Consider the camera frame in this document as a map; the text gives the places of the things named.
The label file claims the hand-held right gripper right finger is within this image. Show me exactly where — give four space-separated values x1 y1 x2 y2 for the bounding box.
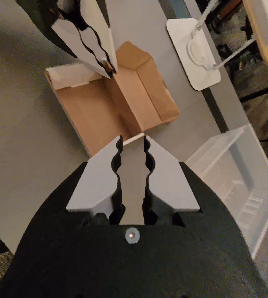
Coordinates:
143 136 200 225

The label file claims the clear plastic bin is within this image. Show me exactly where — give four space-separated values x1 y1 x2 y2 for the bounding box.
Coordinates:
185 124 268 261

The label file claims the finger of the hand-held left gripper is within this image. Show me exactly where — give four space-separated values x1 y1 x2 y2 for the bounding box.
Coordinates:
51 19 113 79
80 0 118 74

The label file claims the wooden sign board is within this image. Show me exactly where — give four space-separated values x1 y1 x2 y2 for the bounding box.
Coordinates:
243 0 268 71

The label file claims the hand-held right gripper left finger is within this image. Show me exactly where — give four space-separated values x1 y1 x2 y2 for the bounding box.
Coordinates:
66 135 126 225

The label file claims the white stand base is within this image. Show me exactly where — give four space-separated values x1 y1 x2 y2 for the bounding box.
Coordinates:
166 18 221 91

